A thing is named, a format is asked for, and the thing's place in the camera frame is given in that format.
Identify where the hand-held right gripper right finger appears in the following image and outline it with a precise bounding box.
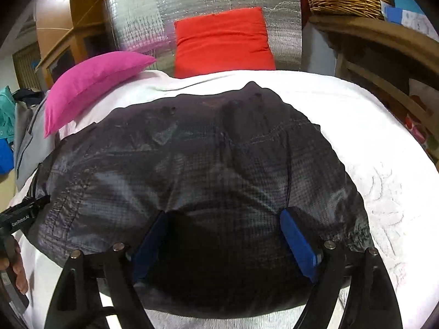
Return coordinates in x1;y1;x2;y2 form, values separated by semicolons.
279;209;403;329

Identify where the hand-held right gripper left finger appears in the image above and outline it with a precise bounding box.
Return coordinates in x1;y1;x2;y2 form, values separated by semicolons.
43;211;171;329

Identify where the black puffer jacket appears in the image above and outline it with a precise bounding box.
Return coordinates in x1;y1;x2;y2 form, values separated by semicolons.
26;81;374;317

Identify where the person's left hand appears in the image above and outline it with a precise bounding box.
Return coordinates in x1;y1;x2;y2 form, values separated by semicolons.
0;236;30;295

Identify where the beige sofa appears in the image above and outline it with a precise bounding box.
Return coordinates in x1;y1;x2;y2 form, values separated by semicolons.
0;171;18;207

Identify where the grey garment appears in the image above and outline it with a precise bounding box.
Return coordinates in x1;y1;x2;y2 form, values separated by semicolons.
14;98;59;191

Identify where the teal shirt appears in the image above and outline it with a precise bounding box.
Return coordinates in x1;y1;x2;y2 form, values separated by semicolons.
0;86;16;141

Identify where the white fleece blanket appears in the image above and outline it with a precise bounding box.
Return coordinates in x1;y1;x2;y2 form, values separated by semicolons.
7;69;439;329

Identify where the dark navy garment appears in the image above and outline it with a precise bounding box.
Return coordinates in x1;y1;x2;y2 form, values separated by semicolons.
12;88;45;105

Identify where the dark wooden lattice window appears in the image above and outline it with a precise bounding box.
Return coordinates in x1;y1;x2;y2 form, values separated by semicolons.
12;43;43;91

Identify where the pink pillow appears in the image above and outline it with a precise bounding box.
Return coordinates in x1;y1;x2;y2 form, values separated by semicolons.
44;51;157;138

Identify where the red patterned bag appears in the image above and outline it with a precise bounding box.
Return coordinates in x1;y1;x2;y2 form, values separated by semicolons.
403;115;431;151

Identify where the wooden cabinet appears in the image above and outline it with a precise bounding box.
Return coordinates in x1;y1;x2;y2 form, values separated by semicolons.
34;0;114;88

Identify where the red pillow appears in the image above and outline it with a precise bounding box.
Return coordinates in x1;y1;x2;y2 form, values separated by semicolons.
174;7;277;79

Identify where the wooden shelf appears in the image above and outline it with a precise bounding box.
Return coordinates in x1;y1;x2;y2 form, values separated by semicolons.
309;15;439;165

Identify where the white patterned box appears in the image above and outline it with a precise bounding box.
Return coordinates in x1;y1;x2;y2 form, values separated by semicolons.
382;3;436;36

